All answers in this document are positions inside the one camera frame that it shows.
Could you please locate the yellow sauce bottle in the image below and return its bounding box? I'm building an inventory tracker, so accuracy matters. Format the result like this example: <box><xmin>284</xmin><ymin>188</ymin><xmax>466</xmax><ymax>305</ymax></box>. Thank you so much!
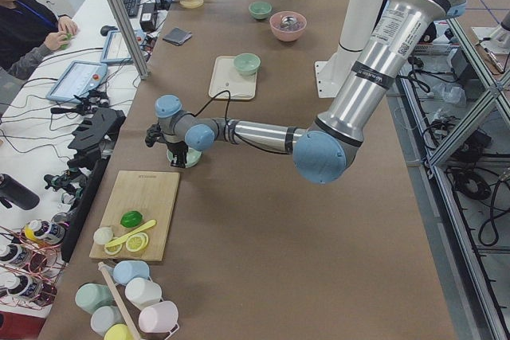
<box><xmin>25</xmin><ymin>220</ymin><xmax>65</xmax><ymax>245</ymax></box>

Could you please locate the yellow plastic knife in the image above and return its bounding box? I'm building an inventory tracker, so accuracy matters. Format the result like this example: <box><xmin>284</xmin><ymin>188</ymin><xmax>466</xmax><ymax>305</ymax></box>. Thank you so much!
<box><xmin>104</xmin><ymin>219</ymin><xmax>157</xmax><ymax>248</ymax></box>

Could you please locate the aluminium frame post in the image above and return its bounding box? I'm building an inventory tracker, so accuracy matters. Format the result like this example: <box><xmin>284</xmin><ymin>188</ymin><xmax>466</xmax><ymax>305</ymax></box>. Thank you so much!
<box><xmin>107</xmin><ymin>0</ymin><xmax>150</xmax><ymax>80</ymax></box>

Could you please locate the far teach pendant tablet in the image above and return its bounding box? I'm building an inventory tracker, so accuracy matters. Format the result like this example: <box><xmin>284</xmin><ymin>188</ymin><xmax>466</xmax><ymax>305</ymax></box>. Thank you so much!
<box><xmin>100</xmin><ymin>30</ymin><xmax>131</xmax><ymax>65</ymax></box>

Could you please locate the green lime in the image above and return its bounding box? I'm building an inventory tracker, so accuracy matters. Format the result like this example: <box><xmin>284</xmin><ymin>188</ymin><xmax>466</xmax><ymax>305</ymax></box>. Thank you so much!
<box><xmin>120</xmin><ymin>210</ymin><xmax>143</xmax><ymax>228</ymax></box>

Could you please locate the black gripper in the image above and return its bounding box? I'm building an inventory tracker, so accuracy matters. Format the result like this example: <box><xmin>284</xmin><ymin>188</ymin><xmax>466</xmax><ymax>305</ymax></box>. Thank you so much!
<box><xmin>144</xmin><ymin>123</ymin><xmax>188</xmax><ymax>168</ymax></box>

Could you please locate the seated person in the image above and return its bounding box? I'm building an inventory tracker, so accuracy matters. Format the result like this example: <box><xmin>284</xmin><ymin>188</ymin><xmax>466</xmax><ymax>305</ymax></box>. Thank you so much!
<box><xmin>1</xmin><ymin>0</ymin><xmax>78</xmax><ymax>80</ymax></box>

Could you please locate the wooden cutting board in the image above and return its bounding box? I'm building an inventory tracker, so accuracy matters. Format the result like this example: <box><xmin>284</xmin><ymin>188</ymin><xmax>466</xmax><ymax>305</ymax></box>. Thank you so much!
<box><xmin>100</xmin><ymin>170</ymin><xmax>180</xmax><ymax>262</ymax></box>

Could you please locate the wooden cup rack rod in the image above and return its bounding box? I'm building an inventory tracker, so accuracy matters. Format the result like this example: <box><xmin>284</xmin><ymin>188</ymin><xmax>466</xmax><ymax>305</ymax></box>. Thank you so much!
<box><xmin>98</xmin><ymin>262</ymin><xmax>142</xmax><ymax>340</ymax></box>

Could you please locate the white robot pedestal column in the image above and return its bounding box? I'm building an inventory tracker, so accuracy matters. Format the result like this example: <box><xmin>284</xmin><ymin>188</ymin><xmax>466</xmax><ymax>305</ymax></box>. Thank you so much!
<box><xmin>315</xmin><ymin>0</ymin><xmax>386</xmax><ymax>99</ymax></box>

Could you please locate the white cup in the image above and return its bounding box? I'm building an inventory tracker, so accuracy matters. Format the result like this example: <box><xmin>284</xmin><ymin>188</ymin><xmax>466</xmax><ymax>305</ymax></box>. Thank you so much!
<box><xmin>124</xmin><ymin>277</ymin><xmax>163</xmax><ymax>310</ymax></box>

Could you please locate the teach pendant tablet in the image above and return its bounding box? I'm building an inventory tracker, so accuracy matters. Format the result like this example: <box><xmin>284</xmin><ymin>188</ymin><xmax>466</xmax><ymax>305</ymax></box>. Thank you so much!
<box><xmin>100</xmin><ymin>30</ymin><xmax>131</xmax><ymax>65</ymax></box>
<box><xmin>45</xmin><ymin>61</ymin><xmax>108</xmax><ymax>104</ymax></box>

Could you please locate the green bowl end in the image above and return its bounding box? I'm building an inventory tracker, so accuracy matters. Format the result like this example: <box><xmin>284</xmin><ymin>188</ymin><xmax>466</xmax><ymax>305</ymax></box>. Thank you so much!
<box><xmin>249</xmin><ymin>1</ymin><xmax>273</xmax><ymax>20</ymax></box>

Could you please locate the green cup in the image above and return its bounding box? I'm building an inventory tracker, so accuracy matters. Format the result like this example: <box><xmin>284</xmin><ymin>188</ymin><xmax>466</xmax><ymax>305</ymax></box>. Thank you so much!
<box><xmin>75</xmin><ymin>283</ymin><xmax>113</xmax><ymax>315</ymax></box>

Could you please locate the pink cup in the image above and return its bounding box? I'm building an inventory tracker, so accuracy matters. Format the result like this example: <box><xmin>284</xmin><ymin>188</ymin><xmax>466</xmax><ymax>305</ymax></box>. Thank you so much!
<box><xmin>138</xmin><ymin>300</ymin><xmax>179</xmax><ymax>334</ymax></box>

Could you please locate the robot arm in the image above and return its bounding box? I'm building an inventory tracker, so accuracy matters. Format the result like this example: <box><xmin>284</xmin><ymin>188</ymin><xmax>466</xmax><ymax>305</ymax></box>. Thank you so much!
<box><xmin>145</xmin><ymin>0</ymin><xmax>466</xmax><ymax>184</ymax></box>

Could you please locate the grey cup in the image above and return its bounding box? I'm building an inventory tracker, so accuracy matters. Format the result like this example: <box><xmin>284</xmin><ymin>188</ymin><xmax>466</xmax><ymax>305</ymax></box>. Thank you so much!
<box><xmin>90</xmin><ymin>306</ymin><xmax>124</xmax><ymax>337</ymax></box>

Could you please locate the green bowl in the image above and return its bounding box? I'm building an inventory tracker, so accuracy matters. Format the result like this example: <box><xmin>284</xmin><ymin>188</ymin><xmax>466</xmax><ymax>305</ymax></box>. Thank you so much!
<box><xmin>233</xmin><ymin>53</ymin><xmax>261</xmax><ymax>76</ymax></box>
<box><xmin>167</xmin><ymin>148</ymin><xmax>202</xmax><ymax>168</ymax></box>

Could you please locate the pink bowl with ice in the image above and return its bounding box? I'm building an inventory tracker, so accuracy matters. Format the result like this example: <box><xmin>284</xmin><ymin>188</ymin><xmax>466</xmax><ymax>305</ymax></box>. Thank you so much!
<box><xmin>269</xmin><ymin>11</ymin><xmax>307</xmax><ymax>42</ymax></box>

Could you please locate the grey folded cloth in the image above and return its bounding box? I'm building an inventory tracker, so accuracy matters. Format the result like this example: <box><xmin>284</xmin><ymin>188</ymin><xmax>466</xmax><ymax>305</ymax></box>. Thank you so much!
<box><xmin>163</xmin><ymin>27</ymin><xmax>193</xmax><ymax>46</ymax></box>

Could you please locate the black water bottle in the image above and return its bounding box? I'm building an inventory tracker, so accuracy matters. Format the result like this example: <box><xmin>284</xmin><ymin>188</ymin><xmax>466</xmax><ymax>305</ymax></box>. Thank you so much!
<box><xmin>1</xmin><ymin>174</ymin><xmax>40</xmax><ymax>210</ymax></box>

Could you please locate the white garlic bulb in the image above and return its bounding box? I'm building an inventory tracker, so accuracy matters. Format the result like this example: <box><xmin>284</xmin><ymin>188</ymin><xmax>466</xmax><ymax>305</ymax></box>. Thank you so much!
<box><xmin>93</xmin><ymin>226</ymin><xmax>114</xmax><ymax>245</ymax></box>

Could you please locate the cream serving tray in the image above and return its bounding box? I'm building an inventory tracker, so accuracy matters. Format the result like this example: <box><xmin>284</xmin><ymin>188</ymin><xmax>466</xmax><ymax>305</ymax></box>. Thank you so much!
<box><xmin>208</xmin><ymin>56</ymin><xmax>257</xmax><ymax>100</ymax></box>

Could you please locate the lemon slice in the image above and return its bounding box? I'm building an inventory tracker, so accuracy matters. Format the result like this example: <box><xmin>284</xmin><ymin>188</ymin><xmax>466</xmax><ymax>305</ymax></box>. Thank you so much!
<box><xmin>125</xmin><ymin>232</ymin><xmax>149</xmax><ymax>252</ymax></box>
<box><xmin>104</xmin><ymin>244</ymin><xmax>123</xmax><ymax>256</ymax></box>

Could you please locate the metal scoop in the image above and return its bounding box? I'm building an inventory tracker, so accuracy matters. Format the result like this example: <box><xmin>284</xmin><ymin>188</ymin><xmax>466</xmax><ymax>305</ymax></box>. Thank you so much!
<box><xmin>280</xmin><ymin>15</ymin><xmax>300</xmax><ymax>31</ymax></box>

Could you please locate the blue cup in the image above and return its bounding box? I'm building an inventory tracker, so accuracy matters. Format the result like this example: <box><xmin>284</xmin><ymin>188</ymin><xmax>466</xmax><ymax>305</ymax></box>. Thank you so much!
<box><xmin>112</xmin><ymin>260</ymin><xmax>150</xmax><ymax>285</ymax></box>

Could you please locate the near teach pendant tablet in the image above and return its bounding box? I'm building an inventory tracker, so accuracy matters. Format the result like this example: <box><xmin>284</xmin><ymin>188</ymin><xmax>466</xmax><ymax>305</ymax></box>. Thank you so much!
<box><xmin>45</xmin><ymin>61</ymin><xmax>108</xmax><ymax>104</ymax></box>

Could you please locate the yellow cup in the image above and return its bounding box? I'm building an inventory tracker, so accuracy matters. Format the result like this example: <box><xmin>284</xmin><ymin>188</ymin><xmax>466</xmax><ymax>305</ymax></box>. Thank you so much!
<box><xmin>104</xmin><ymin>323</ymin><xmax>134</xmax><ymax>340</ymax></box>

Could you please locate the green bowl on tray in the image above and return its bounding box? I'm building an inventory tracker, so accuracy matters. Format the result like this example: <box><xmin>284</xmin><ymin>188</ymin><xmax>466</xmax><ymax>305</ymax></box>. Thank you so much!
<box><xmin>233</xmin><ymin>53</ymin><xmax>261</xmax><ymax>76</ymax></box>

